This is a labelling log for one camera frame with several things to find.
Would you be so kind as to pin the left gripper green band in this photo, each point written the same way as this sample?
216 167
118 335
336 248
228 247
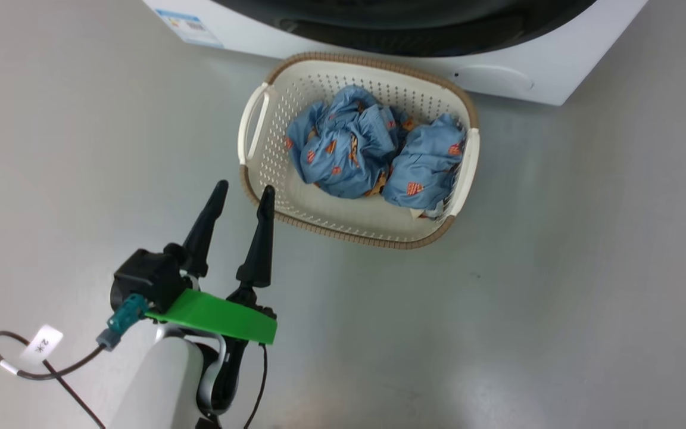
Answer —
218 316

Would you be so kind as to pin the blue cartoon print garment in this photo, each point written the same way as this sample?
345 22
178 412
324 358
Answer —
343 149

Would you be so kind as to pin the blue cake print garment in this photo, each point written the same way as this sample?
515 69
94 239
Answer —
426 161

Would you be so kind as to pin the cream perforated laundry basket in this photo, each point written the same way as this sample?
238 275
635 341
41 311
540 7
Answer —
331 211

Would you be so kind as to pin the white front-load washing machine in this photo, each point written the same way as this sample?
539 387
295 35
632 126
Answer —
498 77

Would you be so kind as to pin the energy label sticker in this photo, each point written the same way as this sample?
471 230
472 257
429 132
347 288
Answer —
191 30

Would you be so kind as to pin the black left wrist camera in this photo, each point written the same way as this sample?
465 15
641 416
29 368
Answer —
146 277

